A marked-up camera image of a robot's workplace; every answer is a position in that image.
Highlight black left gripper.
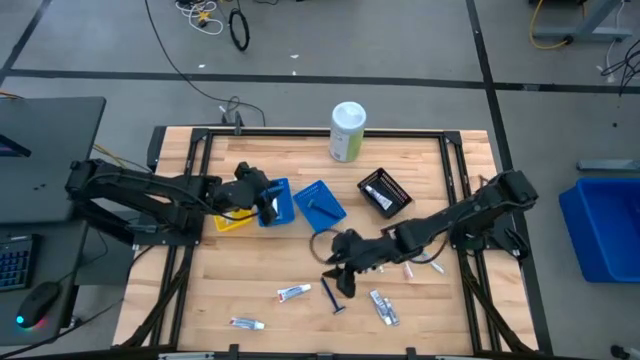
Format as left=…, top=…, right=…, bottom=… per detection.
left=213, top=161, right=286, bottom=214

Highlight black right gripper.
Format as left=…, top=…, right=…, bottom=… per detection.
left=321, top=228, right=401, bottom=281

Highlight blue disposable razor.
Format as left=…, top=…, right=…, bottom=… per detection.
left=319, top=276, right=347, bottom=316

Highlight white red toothpaste tube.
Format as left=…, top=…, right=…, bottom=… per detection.
left=276, top=283, right=313, bottom=304

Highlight toothbrush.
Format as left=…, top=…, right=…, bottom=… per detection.
left=409, top=252, right=447, bottom=276

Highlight silver red toothpaste tube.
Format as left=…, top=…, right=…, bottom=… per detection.
left=228, top=316, right=266, bottom=332

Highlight blue plastic basket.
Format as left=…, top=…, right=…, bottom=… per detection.
left=292, top=179, right=348, bottom=235
left=256, top=177, right=297, bottom=228

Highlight yellow plastic basket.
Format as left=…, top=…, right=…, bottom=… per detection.
left=213, top=208, right=254, bottom=233

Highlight white green wipes canister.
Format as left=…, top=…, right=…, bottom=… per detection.
left=328, top=101, right=368, bottom=164

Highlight black plastic basket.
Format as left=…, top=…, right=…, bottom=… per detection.
left=356, top=167, right=414, bottom=220

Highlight black desk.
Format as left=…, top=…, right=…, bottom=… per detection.
left=0, top=96, right=107, bottom=225

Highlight black computer mouse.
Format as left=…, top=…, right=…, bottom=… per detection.
left=16, top=281, right=62, bottom=330

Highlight large blue bin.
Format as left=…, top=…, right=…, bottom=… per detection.
left=558, top=177, right=640, bottom=284

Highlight desk monitor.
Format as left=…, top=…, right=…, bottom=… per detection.
left=0, top=133, right=32, bottom=159

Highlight black backlit keyboard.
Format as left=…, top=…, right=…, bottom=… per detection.
left=0, top=233, right=35, bottom=293

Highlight grey metal bar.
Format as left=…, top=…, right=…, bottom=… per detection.
left=575, top=158, right=640, bottom=174

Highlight small black object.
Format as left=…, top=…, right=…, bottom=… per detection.
left=609, top=343, right=640, bottom=360

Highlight grey metal stand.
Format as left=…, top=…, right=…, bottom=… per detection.
left=531, top=0, right=635, bottom=45

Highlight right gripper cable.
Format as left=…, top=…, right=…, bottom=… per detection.
left=308, top=227, right=347, bottom=266

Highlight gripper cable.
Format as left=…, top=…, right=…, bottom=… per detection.
left=213, top=208, right=262, bottom=224
left=308, top=227, right=347, bottom=266

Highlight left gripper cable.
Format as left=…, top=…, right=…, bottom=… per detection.
left=213, top=208, right=262, bottom=224

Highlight black aluminium table frame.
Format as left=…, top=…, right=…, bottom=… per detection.
left=113, top=124, right=555, bottom=360

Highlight coiled black cable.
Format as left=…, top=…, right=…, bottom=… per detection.
left=228, top=8, right=251, bottom=52

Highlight long black floor cable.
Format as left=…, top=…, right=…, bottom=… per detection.
left=144, top=0, right=267, bottom=127

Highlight yellow wires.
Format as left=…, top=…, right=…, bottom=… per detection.
left=92, top=143, right=151, bottom=174

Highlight white cable bundle yellow plug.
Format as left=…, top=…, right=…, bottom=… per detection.
left=174, top=0, right=225, bottom=37

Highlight yellow floor cable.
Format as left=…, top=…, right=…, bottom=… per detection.
left=529, top=0, right=571, bottom=51

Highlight tangled black cables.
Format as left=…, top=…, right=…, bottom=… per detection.
left=598, top=37, right=640, bottom=97

